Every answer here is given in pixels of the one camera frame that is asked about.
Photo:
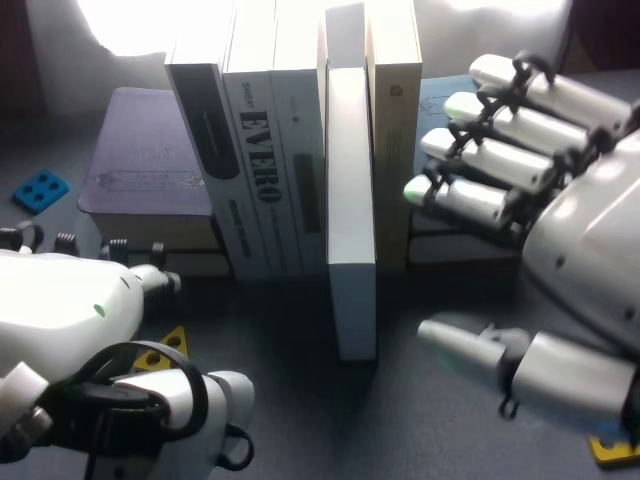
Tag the yellow triangle block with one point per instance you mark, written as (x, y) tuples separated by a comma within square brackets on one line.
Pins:
[(172, 352)]

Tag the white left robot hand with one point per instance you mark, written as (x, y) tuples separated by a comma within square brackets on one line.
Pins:
[(60, 305)]

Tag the white SWEAT EVERO book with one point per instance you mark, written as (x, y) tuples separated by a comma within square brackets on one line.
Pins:
[(260, 150)]

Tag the yellow two-hole block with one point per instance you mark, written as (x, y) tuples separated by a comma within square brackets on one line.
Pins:
[(612, 455)]

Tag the cream book with Chinese title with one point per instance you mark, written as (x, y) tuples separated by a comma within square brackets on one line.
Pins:
[(395, 175)]

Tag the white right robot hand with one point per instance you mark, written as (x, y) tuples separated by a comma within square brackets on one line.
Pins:
[(590, 225)]

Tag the white book with brown label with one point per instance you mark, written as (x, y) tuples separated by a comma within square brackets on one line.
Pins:
[(307, 200)]

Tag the blue four-hole block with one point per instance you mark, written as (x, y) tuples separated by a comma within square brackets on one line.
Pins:
[(30, 197)]

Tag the purple leather-look book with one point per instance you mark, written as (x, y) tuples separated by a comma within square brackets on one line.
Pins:
[(145, 150)]

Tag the grey table cloth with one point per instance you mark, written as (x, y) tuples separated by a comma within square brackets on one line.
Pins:
[(300, 425)]

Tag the white book with black shape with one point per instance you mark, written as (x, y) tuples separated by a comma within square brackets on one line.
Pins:
[(200, 90)]

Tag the white backdrop sheet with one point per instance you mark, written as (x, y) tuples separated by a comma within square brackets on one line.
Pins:
[(65, 75)]

